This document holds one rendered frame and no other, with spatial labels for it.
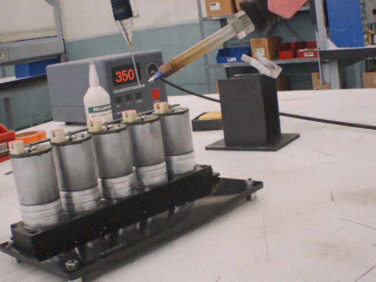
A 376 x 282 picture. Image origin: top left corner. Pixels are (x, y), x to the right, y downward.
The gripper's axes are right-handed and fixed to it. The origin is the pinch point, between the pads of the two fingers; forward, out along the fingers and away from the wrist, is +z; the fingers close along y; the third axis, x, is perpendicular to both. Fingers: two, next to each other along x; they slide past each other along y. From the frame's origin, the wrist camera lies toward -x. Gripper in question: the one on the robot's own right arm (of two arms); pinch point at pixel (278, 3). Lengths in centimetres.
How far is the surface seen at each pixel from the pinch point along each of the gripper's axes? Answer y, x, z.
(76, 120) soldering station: -45, -13, 20
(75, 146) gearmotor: 4.4, -8.5, 11.9
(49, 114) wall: -588, -94, 128
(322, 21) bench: -181, 55, -28
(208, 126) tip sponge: -27.7, 2.8, 12.1
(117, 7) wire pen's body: 3.4, -9.0, 4.0
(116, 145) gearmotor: 2.4, -6.4, 11.5
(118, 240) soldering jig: 6.8, -4.6, 15.4
